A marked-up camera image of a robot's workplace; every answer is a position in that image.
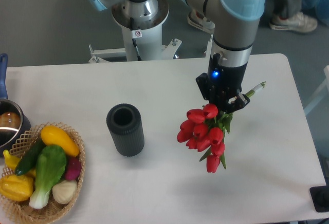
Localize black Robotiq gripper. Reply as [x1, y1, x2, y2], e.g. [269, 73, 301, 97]
[196, 53, 250, 113]

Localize red tulip bouquet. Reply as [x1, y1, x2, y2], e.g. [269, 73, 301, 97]
[176, 81, 267, 174]

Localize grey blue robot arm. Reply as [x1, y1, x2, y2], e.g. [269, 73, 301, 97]
[89, 0, 265, 114]

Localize dark grey ribbed vase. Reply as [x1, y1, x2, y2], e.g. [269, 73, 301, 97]
[106, 103, 144, 157]

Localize person's left sneaker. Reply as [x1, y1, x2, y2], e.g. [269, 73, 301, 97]
[187, 10, 215, 34]

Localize person's sneaker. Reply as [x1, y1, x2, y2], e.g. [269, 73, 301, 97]
[187, 10, 215, 34]
[269, 12, 318, 33]

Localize person's right sneaker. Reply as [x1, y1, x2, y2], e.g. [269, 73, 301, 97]
[269, 12, 318, 33]

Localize black device at table edge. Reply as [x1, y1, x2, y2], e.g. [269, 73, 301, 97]
[309, 185, 328, 213]

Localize magenta radish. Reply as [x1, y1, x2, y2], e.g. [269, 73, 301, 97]
[64, 157, 82, 181]

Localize yellow squash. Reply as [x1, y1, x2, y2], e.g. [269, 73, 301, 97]
[40, 125, 80, 157]

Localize green bok choy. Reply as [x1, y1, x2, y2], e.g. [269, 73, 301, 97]
[29, 145, 67, 209]

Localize white garlic bulb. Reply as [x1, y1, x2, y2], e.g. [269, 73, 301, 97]
[52, 180, 77, 204]

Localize dark green cucumber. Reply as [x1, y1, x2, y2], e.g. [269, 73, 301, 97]
[14, 138, 46, 176]

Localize small yellow gourd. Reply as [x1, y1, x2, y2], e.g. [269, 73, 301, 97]
[3, 150, 36, 178]

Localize orange yellow pumpkin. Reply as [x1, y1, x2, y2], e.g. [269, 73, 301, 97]
[1, 174, 34, 202]

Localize woven wicker basket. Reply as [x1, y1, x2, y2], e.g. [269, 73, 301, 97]
[1, 122, 85, 223]

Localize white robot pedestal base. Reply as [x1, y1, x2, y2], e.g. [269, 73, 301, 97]
[89, 0, 182, 63]

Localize white frame at right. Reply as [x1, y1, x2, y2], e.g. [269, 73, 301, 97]
[304, 65, 328, 116]

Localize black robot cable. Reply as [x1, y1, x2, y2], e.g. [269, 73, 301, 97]
[130, 17, 142, 62]

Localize blue handled saucepan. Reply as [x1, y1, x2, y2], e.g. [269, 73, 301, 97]
[1, 53, 31, 157]

